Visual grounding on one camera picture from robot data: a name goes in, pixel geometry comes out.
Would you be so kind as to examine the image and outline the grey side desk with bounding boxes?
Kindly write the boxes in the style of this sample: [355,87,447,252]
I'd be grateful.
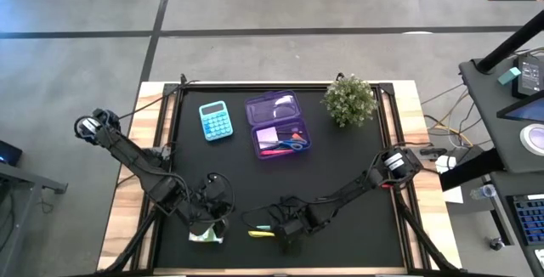
[457,54,544,277]

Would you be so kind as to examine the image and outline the grey metal stand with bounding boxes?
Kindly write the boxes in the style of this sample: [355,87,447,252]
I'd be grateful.
[0,161,69,277]

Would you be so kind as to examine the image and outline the black screen device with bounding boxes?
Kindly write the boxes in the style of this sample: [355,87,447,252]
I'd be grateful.
[0,139,24,168]

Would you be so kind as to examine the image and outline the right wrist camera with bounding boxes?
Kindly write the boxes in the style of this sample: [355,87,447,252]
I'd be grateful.
[274,219,304,244]

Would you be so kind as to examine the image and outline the yellow floor cable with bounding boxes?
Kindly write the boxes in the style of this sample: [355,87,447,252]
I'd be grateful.
[427,122,475,149]

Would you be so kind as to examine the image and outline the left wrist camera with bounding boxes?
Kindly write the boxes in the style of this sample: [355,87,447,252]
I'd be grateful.
[202,176,228,201]

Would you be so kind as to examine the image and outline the taut black left arm cable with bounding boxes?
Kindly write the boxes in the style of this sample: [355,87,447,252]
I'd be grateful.
[117,72,201,121]

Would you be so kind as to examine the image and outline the purple plastic pencil box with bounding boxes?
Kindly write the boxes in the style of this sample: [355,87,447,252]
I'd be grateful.
[244,89,313,161]

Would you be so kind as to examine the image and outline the teal oval case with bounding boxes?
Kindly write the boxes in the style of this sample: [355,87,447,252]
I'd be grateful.
[198,99,235,143]

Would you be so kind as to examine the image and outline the white paper sheet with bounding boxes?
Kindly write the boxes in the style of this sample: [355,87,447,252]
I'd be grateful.
[434,155,465,205]

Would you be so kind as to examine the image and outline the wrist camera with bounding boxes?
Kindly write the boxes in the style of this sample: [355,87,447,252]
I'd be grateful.
[202,176,228,201]
[274,219,304,244]

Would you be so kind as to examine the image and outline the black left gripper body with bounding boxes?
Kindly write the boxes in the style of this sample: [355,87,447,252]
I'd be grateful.
[183,191,233,227]

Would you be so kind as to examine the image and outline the black remote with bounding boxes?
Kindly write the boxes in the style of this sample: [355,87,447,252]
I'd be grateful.
[419,146,448,161]

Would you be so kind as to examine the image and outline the small plant in black pot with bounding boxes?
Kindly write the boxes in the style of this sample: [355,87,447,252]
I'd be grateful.
[320,73,379,128]

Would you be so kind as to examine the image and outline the white round device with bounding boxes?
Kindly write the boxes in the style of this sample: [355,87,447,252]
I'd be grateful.
[519,122,544,157]

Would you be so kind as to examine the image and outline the light purple sticky notes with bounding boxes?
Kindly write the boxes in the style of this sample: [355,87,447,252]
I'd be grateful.
[256,126,280,144]

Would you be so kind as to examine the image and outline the clear water bottle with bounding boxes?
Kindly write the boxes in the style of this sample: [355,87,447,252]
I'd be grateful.
[468,183,497,201]

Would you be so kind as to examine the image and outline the black work mat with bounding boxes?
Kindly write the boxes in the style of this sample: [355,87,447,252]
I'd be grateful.
[151,80,428,272]

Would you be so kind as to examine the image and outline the black pole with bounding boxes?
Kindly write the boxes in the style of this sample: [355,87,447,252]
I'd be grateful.
[474,9,544,75]

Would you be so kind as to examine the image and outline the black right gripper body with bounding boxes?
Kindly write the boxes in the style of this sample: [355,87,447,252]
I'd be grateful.
[271,198,318,234]

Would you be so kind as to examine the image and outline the blue keyboard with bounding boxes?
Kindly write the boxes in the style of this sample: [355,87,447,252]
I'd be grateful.
[512,195,544,247]

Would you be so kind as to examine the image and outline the blue handled scissors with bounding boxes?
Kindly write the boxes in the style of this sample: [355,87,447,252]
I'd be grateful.
[258,138,304,152]

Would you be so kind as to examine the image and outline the black caster wheel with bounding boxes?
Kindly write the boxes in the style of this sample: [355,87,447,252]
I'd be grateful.
[488,235,506,252]

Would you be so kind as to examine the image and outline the small teal box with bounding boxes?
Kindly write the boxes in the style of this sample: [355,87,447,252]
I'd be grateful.
[496,66,523,87]

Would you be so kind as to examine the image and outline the white green packet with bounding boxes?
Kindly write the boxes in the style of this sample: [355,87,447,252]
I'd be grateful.
[188,224,224,245]

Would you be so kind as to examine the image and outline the dark tablet screen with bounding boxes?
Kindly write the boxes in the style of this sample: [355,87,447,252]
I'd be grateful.
[496,91,544,124]

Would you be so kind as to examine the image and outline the black power adapter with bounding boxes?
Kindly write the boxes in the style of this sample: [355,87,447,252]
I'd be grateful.
[511,54,544,99]

